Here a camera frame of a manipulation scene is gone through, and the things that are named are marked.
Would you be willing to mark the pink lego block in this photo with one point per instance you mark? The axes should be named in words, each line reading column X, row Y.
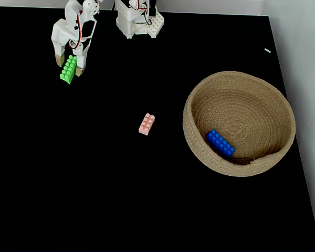
column 147, row 124

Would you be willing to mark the blue lego block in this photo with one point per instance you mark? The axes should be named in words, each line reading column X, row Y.
column 220, row 144

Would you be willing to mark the green lego block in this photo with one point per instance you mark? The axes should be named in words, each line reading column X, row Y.
column 68, row 71

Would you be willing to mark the small white tape piece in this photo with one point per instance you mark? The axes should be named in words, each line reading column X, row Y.
column 267, row 50

